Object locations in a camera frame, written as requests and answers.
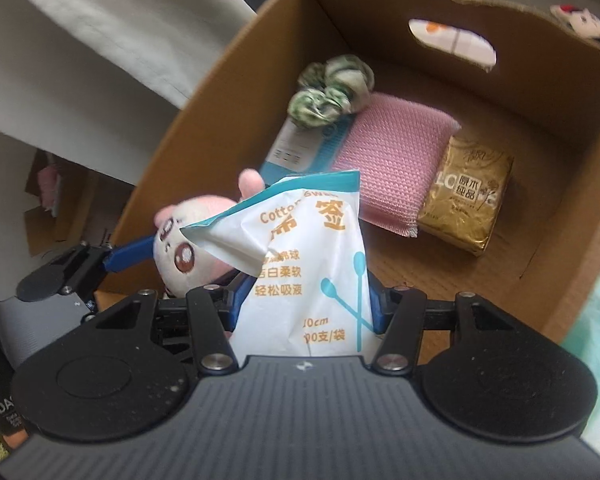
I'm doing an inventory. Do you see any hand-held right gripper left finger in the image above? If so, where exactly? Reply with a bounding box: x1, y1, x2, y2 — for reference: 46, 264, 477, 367
97, 270, 251, 375

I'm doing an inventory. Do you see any pink mesh sponge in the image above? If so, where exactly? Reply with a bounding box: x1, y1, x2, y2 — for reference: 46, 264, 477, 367
330, 92, 462, 238

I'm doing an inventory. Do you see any gold tissue packet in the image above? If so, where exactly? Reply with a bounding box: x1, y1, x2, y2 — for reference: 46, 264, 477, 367
417, 135, 515, 257

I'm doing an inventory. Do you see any small black haired doll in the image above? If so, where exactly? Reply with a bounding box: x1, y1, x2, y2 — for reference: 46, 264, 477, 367
550, 4, 600, 52

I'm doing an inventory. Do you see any green white scrunchie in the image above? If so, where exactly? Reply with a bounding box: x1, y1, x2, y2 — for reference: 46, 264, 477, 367
287, 54, 376, 128

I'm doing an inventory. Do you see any pale grey cloth cover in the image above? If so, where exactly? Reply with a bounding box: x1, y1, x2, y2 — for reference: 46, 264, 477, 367
0, 0, 258, 186

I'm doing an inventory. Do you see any blue white bandage box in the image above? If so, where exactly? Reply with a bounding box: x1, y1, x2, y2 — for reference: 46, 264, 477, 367
259, 110, 361, 183

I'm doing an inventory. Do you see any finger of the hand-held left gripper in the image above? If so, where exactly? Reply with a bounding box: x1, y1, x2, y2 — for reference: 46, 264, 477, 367
60, 236, 156, 301

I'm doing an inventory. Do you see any pink packet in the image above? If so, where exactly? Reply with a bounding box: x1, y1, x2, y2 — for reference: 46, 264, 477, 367
36, 166, 63, 218

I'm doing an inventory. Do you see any pink plush toy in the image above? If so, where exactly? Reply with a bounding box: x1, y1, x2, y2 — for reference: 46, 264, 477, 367
152, 167, 266, 306

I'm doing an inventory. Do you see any brown storage carton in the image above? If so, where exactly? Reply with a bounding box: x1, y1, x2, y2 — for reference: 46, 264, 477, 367
25, 150, 116, 256

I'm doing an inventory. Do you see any white cotton swab packet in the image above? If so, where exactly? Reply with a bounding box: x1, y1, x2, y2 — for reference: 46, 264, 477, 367
180, 170, 387, 358

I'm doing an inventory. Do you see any brown cardboard box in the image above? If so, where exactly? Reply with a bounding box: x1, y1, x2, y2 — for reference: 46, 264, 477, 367
97, 0, 600, 346

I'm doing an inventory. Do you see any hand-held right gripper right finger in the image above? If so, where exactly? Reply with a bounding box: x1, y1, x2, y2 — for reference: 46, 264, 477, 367
367, 277, 516, 375

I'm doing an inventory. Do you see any printed bed sheet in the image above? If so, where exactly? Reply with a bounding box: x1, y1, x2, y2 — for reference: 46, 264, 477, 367
409, 19, 497, 73

